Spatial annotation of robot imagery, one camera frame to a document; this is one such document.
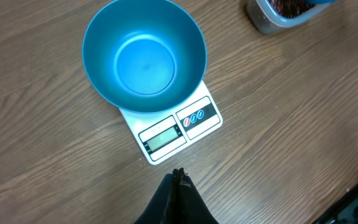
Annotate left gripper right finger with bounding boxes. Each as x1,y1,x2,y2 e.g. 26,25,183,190
166,168,218,224

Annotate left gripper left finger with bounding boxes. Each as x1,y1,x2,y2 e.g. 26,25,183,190
134,174,173,224

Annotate blue plastic measuring scoop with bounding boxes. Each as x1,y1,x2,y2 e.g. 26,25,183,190
306,0,337,4

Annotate white digital kitchen scale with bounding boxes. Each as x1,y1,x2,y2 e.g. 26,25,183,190
121,82,223,165

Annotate blue metal bowl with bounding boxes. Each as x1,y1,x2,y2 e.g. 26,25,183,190
82,0,208,114

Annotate clear plastic container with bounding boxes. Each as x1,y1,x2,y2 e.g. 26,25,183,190
246,0,331,34

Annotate red beans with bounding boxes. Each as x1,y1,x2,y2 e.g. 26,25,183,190
268,0,314,18

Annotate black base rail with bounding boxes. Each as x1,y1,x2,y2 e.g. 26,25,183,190
313,184,358,224

